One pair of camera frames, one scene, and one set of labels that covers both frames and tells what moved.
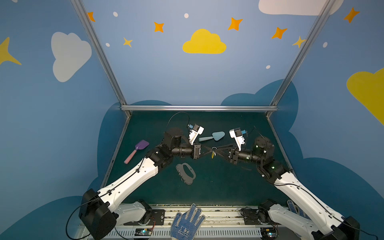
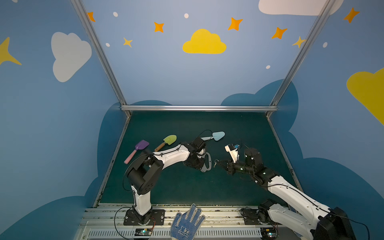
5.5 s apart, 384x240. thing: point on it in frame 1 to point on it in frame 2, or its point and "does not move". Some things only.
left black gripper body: [196, 150] to [199, 159]
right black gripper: [233, 155] to [229, 167]
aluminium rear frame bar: [198, 108] does not move
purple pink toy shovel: [140, 146] does not move
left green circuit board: [143, 232] does not move
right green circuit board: [269, 233] does not move
